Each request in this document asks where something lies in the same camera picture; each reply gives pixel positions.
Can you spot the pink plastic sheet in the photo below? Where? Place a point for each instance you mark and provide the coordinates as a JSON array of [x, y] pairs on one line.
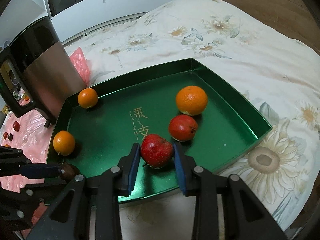
[[32, 135]]

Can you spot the green tray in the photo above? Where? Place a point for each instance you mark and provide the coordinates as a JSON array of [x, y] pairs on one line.
[[105, 130]]

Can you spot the black and copper electric kettle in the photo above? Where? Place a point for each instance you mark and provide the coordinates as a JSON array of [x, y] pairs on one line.
[[50, 67]]

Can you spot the wooden headboard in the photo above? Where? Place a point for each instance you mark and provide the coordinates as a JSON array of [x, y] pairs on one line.
[[250, 0]]

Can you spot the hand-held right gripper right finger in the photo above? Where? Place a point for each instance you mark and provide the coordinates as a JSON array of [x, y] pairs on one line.
[[179, 170]]

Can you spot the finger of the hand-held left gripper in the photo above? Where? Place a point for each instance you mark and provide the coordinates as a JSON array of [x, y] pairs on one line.
[[40, 170], [22, 200]]

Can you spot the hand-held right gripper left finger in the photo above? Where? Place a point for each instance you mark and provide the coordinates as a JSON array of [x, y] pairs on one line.
[[133, 170]]

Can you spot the dark plum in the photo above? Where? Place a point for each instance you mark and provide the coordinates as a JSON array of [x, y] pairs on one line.
[[71, 172], [10, 137]]

